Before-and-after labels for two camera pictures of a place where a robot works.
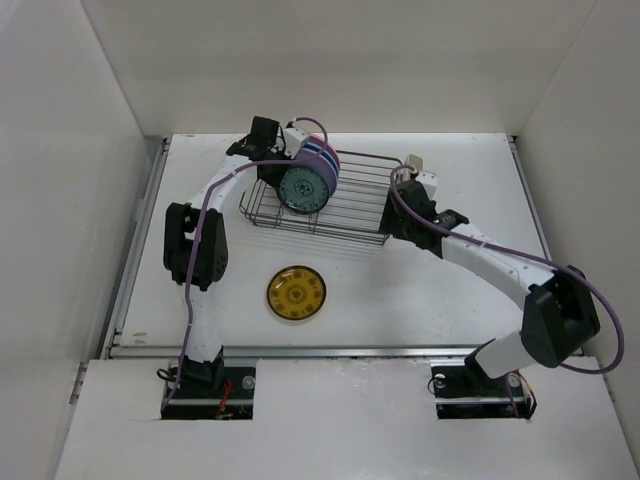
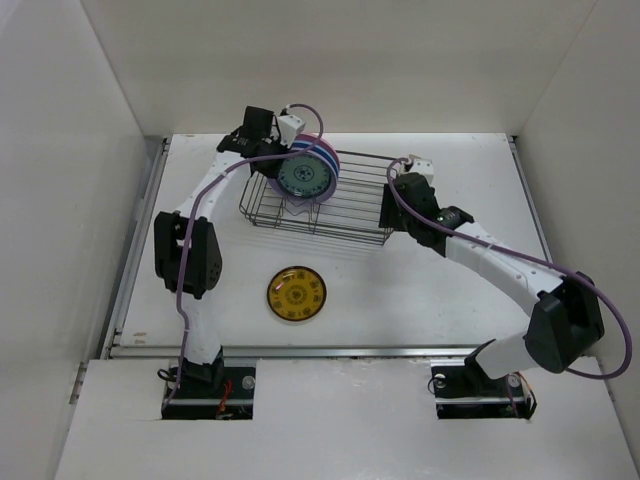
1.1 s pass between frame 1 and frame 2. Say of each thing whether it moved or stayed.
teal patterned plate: moved
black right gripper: stayed
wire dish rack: stayed
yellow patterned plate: stayed
